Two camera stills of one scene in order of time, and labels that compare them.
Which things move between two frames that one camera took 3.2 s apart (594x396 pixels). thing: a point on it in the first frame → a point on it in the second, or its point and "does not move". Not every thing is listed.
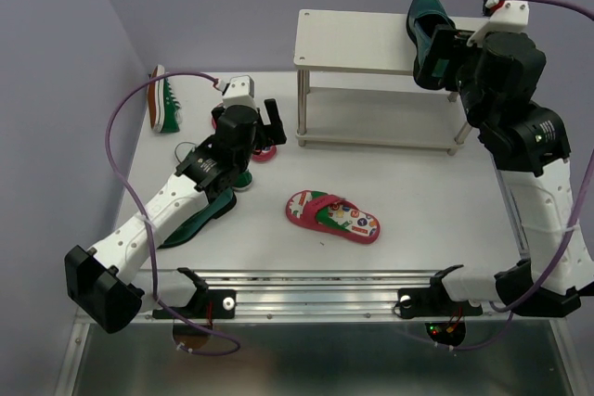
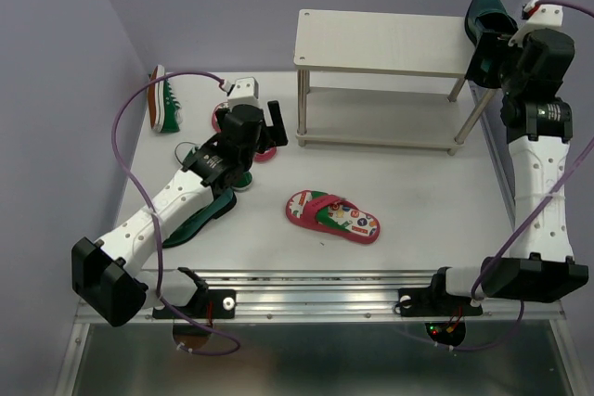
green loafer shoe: (193, 224) does not move
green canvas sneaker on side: (163, 107) does not move
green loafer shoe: (425, 14) → (484, 13)
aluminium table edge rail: (327, 296) does not move
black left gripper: (272, 134) does not move
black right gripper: (450, 44) → (489, 49)
